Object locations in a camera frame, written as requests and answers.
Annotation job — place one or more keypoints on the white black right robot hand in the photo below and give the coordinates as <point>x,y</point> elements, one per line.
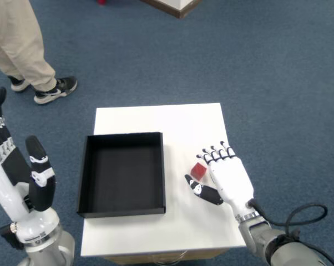
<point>230,177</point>

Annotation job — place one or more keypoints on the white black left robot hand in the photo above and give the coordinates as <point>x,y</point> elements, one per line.
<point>6,191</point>

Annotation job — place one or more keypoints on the red cube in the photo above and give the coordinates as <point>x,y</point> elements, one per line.
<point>198,170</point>

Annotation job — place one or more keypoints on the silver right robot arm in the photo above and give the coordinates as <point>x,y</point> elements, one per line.
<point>267,241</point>

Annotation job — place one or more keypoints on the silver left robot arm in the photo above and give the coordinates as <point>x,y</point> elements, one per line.
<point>53,249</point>

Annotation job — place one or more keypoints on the black open box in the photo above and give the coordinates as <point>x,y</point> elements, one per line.
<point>122,177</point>

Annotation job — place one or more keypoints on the black left wrist connector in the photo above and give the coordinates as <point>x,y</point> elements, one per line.
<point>10,237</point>

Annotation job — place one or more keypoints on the white table with wooden base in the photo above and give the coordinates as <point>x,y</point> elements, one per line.
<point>169,230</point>

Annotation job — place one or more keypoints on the black white sneaker with swoosh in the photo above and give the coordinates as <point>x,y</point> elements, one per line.
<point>56,90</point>

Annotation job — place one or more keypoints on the beige trousers of person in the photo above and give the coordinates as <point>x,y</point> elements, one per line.
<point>14,41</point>

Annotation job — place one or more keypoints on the white platform with brown edge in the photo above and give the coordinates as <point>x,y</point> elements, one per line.
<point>181,8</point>

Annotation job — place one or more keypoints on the small red object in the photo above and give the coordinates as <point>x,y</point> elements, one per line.
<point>102,1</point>

